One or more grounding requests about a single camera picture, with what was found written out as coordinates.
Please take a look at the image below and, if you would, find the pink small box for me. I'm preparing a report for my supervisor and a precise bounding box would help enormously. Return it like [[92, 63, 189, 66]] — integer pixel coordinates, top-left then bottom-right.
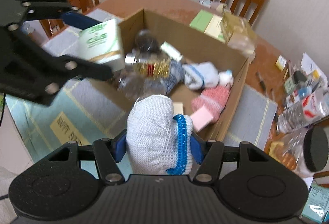
[[190, 106, 214, 132]]

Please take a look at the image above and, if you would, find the white sock blue band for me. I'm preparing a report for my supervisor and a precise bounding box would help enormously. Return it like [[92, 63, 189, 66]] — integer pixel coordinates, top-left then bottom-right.
[[126, 94, 193, 175], [182, 62, 219, 91]]

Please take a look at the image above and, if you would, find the small beige box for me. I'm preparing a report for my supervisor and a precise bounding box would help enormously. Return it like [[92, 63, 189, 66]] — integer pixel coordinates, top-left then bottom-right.
[[173, 102, 184, 115]]

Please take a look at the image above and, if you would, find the pink knit sock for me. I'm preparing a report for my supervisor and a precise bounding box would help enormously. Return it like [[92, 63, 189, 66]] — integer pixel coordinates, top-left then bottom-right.
[[191, 85, 230, 122]]

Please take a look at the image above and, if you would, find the blue knit sock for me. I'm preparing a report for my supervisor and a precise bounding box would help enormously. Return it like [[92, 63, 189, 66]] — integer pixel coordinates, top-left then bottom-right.
[[162, 60, 185, 95]]

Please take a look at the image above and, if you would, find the blue white piggy toy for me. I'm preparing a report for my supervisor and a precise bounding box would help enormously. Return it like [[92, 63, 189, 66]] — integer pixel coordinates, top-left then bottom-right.
[[219, 70, 234, 89]]

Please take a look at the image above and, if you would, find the jar of golden capsules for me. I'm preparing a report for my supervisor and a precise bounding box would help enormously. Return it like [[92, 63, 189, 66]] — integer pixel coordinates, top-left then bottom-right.
[[125, 52, 171, 78]]

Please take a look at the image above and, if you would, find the brown cardboard box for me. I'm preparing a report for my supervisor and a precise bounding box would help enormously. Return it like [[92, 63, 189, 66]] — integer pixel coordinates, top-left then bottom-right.
[[87, 8, 250, 142]]

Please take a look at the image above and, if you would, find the gold blister pill pack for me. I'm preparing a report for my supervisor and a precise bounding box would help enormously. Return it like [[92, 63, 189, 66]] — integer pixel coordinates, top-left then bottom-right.
[[269, 142, 297, 171]]

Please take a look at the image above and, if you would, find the clear water bottle red label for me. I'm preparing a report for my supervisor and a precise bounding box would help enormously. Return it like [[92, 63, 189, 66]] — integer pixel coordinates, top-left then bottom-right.
[[278, 88, 328, 134]]

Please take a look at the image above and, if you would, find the small blue label bottle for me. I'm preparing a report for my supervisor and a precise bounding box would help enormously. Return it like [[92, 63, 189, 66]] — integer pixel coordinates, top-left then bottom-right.
[[286, 86, 312, 107]]

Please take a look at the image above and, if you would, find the clear jar black lid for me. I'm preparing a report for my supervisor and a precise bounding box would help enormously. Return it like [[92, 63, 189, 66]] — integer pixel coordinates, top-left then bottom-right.
[[279, 126, 328, 178]]

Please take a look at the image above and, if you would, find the gold wrapped package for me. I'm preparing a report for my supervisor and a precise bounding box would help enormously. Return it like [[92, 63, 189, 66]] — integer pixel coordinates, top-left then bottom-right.
[[220, 11, 257, 62]]

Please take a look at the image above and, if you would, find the dark lid small jar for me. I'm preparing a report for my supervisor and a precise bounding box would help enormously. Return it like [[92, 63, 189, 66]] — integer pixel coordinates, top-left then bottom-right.
[[284, 70, 307, 95]]

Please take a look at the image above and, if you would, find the green white book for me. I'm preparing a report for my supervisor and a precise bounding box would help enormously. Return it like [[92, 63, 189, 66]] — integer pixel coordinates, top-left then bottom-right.
[[190, 10, 226, 43]]

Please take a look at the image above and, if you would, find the teal packet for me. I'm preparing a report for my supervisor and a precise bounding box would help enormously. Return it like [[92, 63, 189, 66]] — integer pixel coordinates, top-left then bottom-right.
[[302, 185, 328, 223]]

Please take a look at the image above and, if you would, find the white papers stack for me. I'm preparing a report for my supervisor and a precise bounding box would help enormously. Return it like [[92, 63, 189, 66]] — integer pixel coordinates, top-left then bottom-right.
[[301, 53, 328, 87]]

